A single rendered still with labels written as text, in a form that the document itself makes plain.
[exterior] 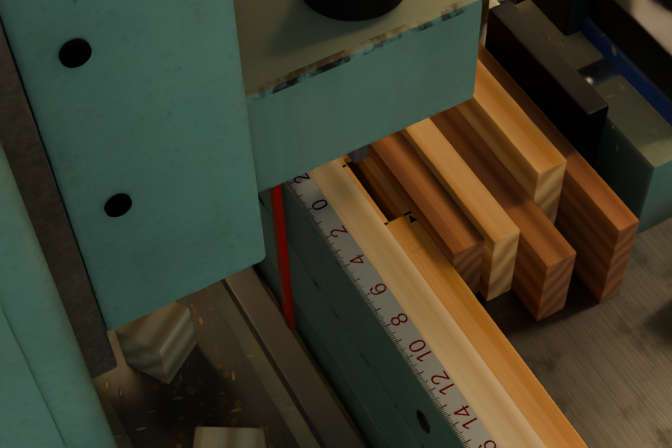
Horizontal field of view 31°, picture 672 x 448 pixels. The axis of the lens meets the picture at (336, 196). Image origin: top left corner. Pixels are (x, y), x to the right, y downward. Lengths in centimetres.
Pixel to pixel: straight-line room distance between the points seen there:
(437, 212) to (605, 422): 14
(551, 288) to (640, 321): 6
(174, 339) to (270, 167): 20
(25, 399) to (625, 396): 31
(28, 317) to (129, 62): 10
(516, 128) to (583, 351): 12
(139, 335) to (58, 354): 27
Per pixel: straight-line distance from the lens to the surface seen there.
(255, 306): 76
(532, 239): 62
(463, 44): 58
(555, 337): 65
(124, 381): 76
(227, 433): 70
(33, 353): 46
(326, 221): 62
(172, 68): 44
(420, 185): 64
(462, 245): 62
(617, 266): 64
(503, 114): 64
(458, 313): 61
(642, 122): 67
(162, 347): 72
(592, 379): 64
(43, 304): 44
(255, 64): 54
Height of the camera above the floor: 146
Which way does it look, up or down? 53 degrees down
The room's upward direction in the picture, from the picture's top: 3 degrees counter-clockwise
